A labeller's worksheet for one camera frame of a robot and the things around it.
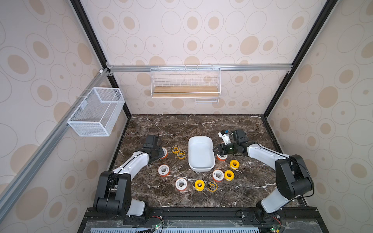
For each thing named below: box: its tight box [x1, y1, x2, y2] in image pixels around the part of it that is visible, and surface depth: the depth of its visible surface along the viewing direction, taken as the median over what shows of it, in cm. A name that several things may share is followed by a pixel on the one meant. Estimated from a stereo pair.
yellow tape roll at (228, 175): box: [223, 169, 235, 182], surface depth 88 cm
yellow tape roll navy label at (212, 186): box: [207, 181, 219, 193], surface depth 84 cm
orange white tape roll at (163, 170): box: [157, 164, 170, 178], surface depth 90 cm
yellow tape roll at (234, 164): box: [229, 159, 240, 170], surface depth 93 cm
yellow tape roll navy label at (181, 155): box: [176, 150, 187, 160], surface depth 98 cm
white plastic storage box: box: [187, 135, 216, 172], surface depth 99 cm
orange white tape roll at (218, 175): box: [212, 169, 225, 183], surface depth 88 cm
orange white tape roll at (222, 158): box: [216, 153, 228, 162], surface depth 96 cm
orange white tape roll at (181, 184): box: [175, 177, 188, 192], surface depth 85 cm
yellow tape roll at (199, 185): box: [194, 179, 206, 192], surface depth 85 cm
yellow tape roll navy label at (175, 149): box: [171, 145, 180, 154], surface depth 101 cm
